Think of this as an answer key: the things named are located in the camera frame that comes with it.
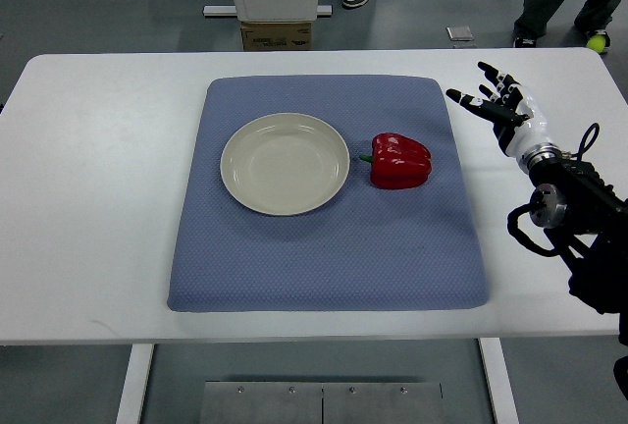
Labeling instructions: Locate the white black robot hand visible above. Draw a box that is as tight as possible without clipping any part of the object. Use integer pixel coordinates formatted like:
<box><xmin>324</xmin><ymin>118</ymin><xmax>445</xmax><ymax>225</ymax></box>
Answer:
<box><xmin>445</xmin><ymin>62</ymin><xmax>552</xmax><ymax>162</ymax></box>

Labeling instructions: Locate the red bell pepper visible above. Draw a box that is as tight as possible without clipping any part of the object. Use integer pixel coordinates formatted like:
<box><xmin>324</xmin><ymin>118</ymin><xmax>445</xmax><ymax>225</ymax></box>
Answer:
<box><xmin>359</xmin><ymin>132</ymin><xmax>432</xmax><ymax>189</ymax></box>

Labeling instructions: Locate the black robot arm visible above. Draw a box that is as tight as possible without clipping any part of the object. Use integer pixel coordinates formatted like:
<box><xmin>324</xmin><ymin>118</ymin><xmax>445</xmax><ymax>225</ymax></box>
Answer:
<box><xmin>507</xmin><ymin>143</ymin><xmax>627</xmax><ymax>345</ymax></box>

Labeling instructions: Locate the cream round plate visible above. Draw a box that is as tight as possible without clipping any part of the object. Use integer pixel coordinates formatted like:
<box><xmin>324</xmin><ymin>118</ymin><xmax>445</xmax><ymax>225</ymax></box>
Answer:
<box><xmin>220</xmin><ymin>113</ymin><xmax>350</xmax><ymax>216</ymax></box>

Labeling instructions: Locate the metal floor plate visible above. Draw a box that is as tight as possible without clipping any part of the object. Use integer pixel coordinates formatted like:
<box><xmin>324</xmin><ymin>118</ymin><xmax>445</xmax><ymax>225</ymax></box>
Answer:
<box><xmin>199</xmin><ymin>382</ymin><xmax>445</xmax><ymax>423</ymax></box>

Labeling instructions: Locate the grey floor outlet cover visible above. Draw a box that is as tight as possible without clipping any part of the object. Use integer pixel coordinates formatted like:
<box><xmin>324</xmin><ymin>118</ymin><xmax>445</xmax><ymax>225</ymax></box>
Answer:
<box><xmin>445</xmin><ymin>26</ymin><xmax>477</xmax><ymax>49</ymax></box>

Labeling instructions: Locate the blue textured mat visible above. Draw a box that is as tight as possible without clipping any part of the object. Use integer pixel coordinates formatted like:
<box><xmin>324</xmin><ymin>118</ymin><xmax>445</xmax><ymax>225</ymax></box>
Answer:
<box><xmin>168</xmin><ymin>75</ymin><xmax>489</xmax><ymax>312</ymax></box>

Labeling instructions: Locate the cardboard box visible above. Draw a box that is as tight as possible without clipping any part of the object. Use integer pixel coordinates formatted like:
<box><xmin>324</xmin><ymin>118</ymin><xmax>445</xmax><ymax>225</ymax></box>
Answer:
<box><xmin>240</xmin><ymin>22</ymin><xmax>312</xmax><ymax>51</ymax></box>

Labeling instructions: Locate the white table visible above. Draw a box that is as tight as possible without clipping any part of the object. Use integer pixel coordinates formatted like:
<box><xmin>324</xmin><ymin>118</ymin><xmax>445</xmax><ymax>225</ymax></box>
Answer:
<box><xmin>1</xmin><ymin>48</ymin><xmax>627</xmax><ymax>423</ymax></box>

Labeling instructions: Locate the black cable loop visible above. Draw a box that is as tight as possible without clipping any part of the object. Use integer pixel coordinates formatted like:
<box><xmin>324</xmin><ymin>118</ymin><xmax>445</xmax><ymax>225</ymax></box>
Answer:
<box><xmin>563</xmin><ymin>122</ymin><xmax>602</xmax><ymax>163</ymax></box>

